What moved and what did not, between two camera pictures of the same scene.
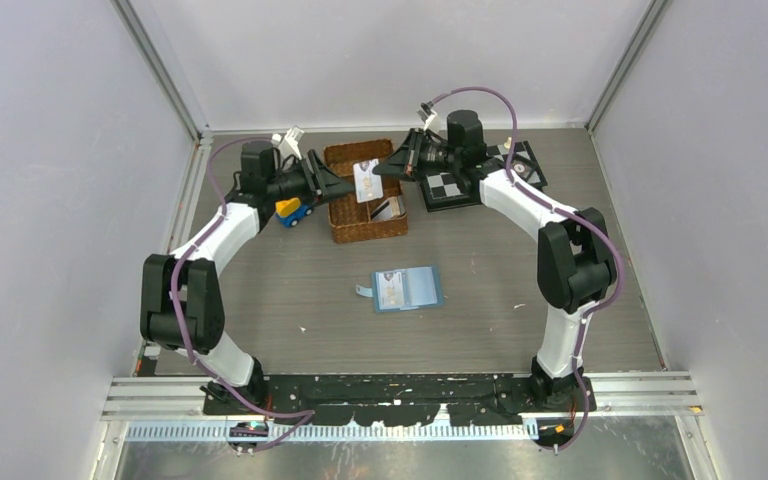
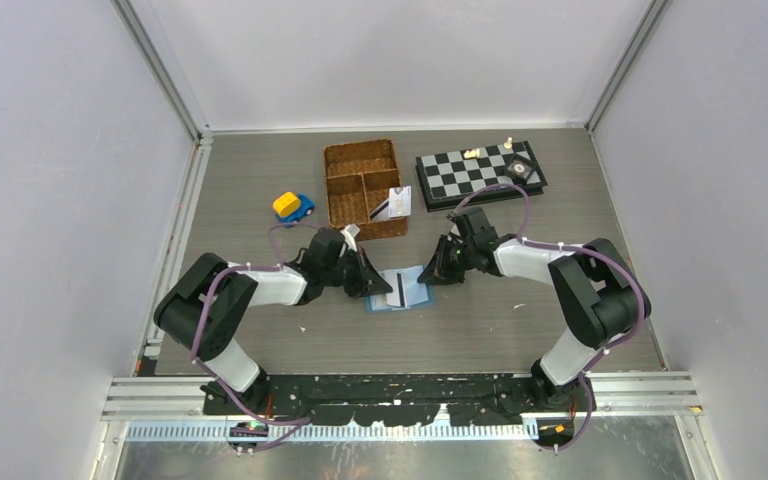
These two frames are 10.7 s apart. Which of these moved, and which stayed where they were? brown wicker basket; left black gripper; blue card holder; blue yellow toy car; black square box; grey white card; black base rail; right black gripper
Moved: left black gripper; right black gripper
Stayed: black base rail; blue card holder; blue yellow toy car; black square box; grey white card; brown wicker basket
